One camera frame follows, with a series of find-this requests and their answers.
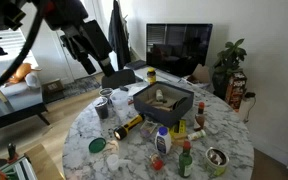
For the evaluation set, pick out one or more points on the grey sofa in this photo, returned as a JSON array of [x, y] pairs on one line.
[[14, 96]]

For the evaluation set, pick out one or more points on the orange stuffed toy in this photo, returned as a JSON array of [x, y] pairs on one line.
[[19, 72]]

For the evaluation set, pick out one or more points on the yellow packet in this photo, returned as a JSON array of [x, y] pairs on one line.
[[180, 126]]

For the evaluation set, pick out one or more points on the small white bottle green cap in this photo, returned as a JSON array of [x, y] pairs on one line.
[[196, 135]]

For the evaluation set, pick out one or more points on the white bottle blue cap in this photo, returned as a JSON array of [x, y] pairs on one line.
[[163, 142]]

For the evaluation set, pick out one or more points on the green potted plant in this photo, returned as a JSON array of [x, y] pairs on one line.
[[229, 56]]

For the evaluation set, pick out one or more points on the grey patterned rug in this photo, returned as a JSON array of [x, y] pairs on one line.
[[82, 86]]

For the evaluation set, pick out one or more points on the dark blue cardboard box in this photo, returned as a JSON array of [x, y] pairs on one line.
[[165, 116]]

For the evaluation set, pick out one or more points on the purple packet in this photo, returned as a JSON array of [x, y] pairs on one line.
[[148, 129]]

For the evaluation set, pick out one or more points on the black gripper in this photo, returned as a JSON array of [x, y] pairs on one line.
[[90, 36]]

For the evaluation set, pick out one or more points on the green plastic lid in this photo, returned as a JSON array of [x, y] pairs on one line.
[[97, 145]]

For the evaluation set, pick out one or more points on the metal cup with coffee beans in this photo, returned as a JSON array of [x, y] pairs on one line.
[[101, 109]]

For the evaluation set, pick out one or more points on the dark laptop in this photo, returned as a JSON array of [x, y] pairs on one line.
[[135, 64]]

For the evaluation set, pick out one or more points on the black and yellow torch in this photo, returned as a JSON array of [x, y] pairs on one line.
[[129, 126]]

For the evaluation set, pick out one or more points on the black oval case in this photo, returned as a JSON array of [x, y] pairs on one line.
[[180, 103]]

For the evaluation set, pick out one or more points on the dark hanging jacket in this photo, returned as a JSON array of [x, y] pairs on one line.
[[119, 33]]

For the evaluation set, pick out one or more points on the green and white rack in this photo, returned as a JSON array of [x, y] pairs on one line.
[[17, 168]]

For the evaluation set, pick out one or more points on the yellow lid vitamin bottle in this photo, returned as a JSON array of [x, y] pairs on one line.
[[151, 76]]

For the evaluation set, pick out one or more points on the open tin can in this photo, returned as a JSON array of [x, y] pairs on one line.
[[216, 163]]

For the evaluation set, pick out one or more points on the small cardboard box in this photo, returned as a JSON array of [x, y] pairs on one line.
[[53, 86]]

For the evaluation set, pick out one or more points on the black flat television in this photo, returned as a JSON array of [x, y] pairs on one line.
[[179, 48]]

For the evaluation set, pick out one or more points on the white television stand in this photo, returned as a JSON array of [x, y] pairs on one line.
[[164, 77]]

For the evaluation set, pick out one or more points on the small clear plastic cup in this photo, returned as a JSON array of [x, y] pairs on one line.
[[112, 163]]

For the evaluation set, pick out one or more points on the black remote control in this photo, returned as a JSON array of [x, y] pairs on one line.
[[124, 88]]

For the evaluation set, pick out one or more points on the green glass bottle red cap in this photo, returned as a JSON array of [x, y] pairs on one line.
[[185, 163]]

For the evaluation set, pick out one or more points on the open brown cardboard box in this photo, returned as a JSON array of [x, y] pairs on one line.
[[200, 74]]

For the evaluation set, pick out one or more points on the wooden blocks inside box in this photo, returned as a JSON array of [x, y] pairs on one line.
[[159, 105]]

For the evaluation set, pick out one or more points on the red Jenga box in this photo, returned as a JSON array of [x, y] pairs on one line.
[[235, 90]]

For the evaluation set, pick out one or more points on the hot sauce bottle red cap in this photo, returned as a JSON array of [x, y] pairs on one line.
[[200, 120]]

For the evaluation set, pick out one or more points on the small jar red lid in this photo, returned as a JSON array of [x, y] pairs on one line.
[[157, 163]]

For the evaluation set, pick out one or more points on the small red items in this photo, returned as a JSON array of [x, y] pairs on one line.
[[131, 101]]

